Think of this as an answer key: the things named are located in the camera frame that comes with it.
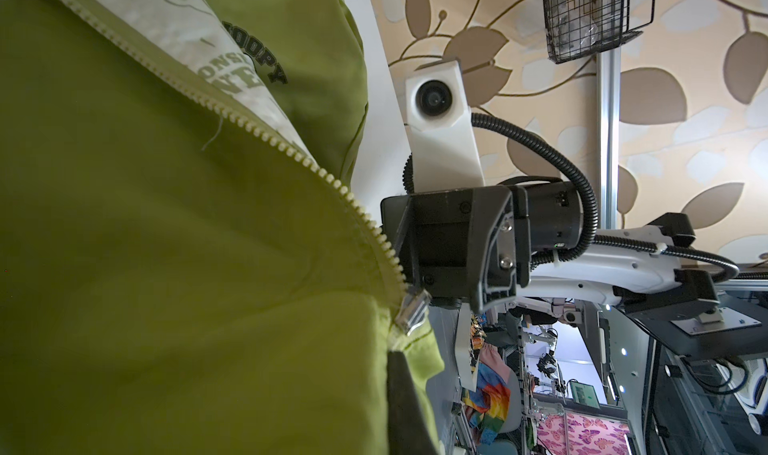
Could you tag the green jacket with cartoon print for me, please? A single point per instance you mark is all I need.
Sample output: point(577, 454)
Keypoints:
point(184, 268)

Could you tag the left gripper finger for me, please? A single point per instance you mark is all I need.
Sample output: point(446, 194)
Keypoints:
point(407, 429)

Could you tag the black wire basket right wall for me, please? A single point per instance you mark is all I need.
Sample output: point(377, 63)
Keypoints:
point(581, 28)

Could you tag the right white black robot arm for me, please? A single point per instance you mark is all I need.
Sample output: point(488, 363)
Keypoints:
point(652, 274)

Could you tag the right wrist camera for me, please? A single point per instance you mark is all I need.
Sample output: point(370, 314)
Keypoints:
point(443, 148)

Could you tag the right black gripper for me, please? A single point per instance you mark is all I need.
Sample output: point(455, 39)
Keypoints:
point(477, 245)

